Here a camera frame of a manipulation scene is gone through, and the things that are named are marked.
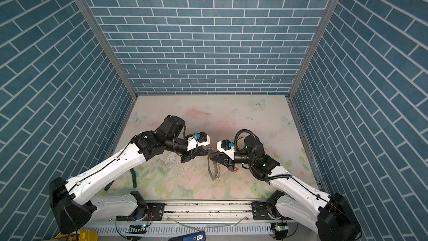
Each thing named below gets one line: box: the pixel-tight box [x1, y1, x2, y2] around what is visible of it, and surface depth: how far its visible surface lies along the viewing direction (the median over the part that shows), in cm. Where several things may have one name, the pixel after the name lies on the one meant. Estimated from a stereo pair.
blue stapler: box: [168, 230, 207, 241], surface depth 66 cm
